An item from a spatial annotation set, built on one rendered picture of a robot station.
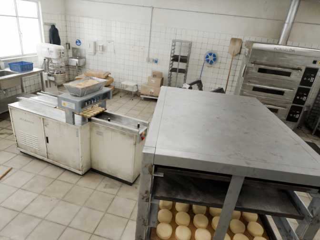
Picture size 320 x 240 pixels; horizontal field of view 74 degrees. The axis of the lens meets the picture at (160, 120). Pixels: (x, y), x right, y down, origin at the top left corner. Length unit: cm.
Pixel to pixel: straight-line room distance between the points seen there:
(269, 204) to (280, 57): 496
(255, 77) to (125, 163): 375
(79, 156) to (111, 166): 45
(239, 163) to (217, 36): 587
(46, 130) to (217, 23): 488
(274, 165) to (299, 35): 615
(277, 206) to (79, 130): 250
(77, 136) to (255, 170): 259
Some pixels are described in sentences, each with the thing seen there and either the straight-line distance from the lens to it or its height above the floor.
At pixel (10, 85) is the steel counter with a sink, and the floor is 68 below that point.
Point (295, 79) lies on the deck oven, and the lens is 569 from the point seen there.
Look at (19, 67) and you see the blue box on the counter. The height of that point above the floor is 96.
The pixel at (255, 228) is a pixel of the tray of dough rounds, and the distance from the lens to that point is 86.
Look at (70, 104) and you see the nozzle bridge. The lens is 281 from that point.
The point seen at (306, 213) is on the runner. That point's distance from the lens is 73.
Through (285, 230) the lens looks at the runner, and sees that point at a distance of 81.
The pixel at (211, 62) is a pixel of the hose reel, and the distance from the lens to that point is 624.
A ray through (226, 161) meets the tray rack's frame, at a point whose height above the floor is 182.
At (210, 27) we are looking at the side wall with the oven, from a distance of 632.
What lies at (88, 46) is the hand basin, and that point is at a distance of 723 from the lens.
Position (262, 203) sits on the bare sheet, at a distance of 71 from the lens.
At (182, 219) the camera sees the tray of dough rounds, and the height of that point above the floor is 151.
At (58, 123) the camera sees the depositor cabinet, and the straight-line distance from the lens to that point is 310.
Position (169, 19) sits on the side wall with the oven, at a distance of 644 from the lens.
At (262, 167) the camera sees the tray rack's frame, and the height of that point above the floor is 182.
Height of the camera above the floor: 210
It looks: 24 degrees down
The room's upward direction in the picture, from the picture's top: 7 degrees clockwise
